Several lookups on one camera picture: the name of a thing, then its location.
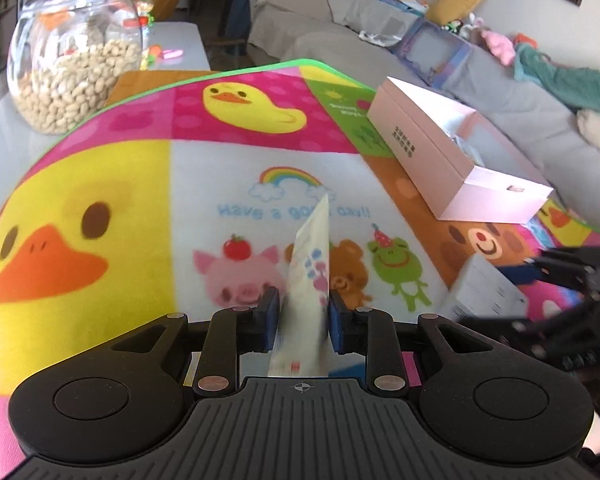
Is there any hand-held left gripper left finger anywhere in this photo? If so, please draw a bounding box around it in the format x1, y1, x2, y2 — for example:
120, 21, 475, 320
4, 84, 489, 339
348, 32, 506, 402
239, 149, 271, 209
109, 286, 282, 398

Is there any pink cardboard box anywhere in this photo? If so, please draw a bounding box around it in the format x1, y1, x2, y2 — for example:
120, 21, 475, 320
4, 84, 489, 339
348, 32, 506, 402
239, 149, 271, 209
367, 76, 555, 223

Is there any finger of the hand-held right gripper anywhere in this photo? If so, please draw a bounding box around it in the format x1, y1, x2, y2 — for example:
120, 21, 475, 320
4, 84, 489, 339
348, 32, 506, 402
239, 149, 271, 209
457, 297, 600, 375
526, 245, 600, 295

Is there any pink plush toy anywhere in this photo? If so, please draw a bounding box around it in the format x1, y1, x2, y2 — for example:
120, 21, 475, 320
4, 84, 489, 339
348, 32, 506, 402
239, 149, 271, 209
480, 27, 517, 67

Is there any colourful printed animal blanket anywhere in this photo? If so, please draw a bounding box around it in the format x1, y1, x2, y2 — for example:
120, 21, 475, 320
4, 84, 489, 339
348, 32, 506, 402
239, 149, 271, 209
0, 58, 600, 480

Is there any yellow cushion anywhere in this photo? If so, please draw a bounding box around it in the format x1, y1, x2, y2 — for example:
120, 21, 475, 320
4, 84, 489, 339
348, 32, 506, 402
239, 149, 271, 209
424, 0, 494, 27

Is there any grey sofa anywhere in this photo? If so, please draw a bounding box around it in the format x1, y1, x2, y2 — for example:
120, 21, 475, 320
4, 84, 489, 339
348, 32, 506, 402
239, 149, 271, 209
247, 0, 600, 233

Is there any glass jar of nuts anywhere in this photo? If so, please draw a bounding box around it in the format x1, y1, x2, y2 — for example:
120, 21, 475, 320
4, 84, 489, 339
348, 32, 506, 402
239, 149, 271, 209
6, 0, 146, 136

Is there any white crumpled plastic bag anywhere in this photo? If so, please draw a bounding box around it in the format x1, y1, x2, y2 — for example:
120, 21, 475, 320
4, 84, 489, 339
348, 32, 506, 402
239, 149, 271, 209
359, 29, 407, 47

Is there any pile of small toys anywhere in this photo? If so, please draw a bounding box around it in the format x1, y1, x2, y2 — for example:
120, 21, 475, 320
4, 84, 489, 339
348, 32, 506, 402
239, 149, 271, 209
139, 44, 186, 70

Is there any teal fluffy cloth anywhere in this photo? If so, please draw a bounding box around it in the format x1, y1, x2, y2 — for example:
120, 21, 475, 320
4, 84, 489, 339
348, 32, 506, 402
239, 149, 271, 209
511, 41, 600, 112

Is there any white cardboard box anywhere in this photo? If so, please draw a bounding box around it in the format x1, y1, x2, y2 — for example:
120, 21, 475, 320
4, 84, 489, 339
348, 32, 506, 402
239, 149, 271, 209
439, 254, 529, 322

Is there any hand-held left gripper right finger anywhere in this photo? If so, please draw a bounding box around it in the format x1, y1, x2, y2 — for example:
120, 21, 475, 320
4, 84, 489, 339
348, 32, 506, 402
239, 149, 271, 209
328, 289, 498, 398

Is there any white low table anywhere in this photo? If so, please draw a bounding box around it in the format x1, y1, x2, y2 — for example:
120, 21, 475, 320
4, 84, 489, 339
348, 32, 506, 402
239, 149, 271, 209
142, 21, 212, 72

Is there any white printed sachet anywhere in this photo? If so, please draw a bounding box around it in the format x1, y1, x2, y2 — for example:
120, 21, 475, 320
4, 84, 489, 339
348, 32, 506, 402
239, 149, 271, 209
268, 194, 332, 380

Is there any small gumball machine toy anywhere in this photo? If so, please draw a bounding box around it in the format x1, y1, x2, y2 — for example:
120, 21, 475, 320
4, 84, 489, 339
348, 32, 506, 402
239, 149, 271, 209
136, 0, 157, 29

